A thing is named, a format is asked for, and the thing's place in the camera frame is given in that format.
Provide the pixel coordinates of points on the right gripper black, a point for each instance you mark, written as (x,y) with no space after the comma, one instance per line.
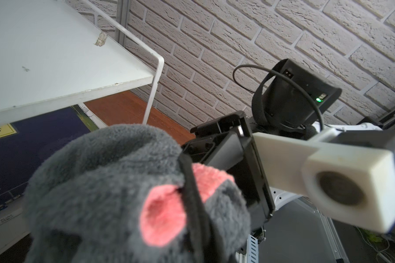
(227,144)

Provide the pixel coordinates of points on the grey and pink microfibre cloth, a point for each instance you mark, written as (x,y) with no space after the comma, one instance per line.
(128,194)

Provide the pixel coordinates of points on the white two-tier bookshelf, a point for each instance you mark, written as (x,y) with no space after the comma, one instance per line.
(52,57)

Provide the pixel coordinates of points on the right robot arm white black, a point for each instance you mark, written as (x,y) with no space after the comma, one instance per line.
(290,102)

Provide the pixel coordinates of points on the green spine book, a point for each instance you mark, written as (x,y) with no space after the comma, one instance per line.
(89,123)

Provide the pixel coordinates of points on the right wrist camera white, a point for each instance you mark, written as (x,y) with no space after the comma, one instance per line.
(349,176)

